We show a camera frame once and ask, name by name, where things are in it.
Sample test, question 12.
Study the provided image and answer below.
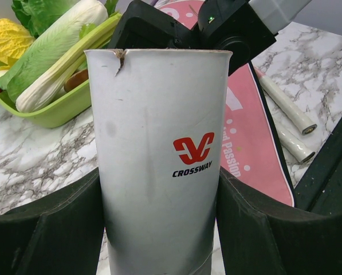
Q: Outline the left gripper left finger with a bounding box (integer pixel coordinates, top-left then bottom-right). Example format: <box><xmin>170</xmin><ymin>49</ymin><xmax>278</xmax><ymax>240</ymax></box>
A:
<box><xmin>0</xmin><ymin>169</ymin><xmax>104</xmax><ymax>274</ymax></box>

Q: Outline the white shuttlecock tube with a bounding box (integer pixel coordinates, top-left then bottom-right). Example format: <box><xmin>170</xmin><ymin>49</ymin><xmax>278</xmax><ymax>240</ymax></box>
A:
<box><xmin>85</xmin><ymin>49</ymin><xmax>231</xmax><ymax>274</ymax></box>

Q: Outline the white green napa cabbage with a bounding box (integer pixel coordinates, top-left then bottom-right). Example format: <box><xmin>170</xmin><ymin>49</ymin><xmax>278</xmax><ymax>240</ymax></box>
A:
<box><xmin>0</xmin><ymin>0</ymin><xmax>108</xmax><ymax>101</ymax></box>

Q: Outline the yellow leafy vegetable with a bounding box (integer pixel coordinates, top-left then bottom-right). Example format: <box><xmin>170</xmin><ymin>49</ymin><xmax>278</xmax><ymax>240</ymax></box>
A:
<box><xmin>0</xmin><ymin>18</ymin><xmax>35</xmax><ymax>70</ymax></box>

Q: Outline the green vegetable basket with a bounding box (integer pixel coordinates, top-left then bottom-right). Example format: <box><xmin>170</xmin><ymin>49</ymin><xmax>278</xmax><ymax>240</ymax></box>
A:
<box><xmin>0</xmin><ymin>60</ymin><xmax>93</xmax><ymax>129</ymax></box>

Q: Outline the pink racket bag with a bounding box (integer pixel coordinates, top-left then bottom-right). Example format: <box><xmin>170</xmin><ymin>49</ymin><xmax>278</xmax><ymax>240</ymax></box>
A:
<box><xmin>158</xmin><ymin>0</ymin><xmax>296</xmax><ymax>207</ymax></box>

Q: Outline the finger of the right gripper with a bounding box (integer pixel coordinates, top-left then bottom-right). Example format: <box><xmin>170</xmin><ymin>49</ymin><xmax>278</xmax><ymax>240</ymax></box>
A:
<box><xmin>107</xmin><ymin>1</ymin><xmax>192</xmax><ymax>49</ymax></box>

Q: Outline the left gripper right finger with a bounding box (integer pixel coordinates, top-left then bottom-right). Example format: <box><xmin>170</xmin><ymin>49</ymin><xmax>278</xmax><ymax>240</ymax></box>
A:
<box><xmin>217</xmin><ymin>168</ymin><xmax>342</xmax><ymax>274</ymax></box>

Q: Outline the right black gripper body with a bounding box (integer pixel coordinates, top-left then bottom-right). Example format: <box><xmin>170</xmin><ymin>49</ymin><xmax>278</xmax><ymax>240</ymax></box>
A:
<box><xmin>170</xmin><ymin>0</ymin><xmax>277</xmax><ymax>77</ymax></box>

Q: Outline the white green celery stalk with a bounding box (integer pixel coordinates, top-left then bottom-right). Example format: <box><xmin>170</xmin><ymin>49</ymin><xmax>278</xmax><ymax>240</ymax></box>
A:
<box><xmin>15</xmin><ymin>13</ymin><xmax>122</xmax><ymax>113</ymax></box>

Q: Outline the dark green lettuce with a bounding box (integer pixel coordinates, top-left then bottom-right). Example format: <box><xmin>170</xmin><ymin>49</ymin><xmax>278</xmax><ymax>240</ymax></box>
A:
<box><xmin>11</xmin><ymin>0</ymin><xmax>78</xmax><ymax>38</ymax></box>

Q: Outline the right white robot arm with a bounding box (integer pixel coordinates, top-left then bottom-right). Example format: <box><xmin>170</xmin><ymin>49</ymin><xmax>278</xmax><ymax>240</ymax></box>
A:
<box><xmin>108</xmin><ymin>0</ymin><xmax>309</xmax><ymax>74</ymax></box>

